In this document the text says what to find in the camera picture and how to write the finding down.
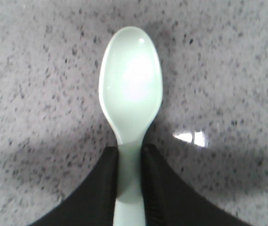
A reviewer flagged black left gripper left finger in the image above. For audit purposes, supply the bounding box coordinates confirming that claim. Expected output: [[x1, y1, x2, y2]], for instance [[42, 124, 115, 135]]
[[31, 146, 119, 226]]

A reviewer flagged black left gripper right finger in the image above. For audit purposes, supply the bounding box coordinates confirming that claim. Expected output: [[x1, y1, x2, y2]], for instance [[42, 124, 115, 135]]
[[141, 144, 247, 226]]

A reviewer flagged pale green plastic spoon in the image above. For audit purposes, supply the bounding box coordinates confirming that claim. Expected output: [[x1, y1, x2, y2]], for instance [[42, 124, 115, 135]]
[[98, 26, 163, 226]]

